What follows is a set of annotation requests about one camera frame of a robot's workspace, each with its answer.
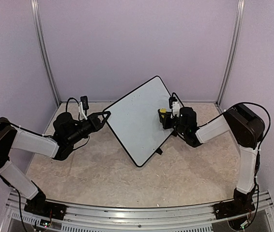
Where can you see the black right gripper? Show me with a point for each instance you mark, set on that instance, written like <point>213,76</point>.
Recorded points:
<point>165,122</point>

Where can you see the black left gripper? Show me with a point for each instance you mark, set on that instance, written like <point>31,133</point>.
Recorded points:
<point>96,122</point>

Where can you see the yellow whiteboard eraser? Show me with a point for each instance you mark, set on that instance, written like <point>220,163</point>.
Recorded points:
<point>162,110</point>

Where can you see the black framed whiteboard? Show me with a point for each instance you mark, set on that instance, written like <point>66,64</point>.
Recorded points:
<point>134,120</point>

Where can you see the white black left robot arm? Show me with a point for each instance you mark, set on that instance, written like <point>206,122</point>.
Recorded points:
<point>58,146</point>

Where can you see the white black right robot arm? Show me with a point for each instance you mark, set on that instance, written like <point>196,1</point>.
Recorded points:
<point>241,122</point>

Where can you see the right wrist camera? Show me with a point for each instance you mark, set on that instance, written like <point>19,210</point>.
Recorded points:
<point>174,105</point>

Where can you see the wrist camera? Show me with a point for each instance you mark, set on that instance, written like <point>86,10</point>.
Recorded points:
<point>174,105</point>
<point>83,107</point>

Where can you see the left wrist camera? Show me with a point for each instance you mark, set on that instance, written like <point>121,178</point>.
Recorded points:
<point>83,107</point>

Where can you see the front aluminium rail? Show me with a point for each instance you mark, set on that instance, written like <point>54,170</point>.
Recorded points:
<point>90,218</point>

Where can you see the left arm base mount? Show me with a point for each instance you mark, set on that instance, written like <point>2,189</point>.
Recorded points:
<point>46,209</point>

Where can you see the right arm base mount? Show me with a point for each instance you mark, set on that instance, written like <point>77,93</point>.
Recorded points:
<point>231,209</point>

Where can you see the left aluminium frame post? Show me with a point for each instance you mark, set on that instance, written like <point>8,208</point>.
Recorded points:
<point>43,50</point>

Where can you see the aluminium frame post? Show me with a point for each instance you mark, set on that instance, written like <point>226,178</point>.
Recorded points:
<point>232,50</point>
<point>43,50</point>

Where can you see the right aluminium frame post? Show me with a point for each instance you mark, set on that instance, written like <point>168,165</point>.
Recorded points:
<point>232,50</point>

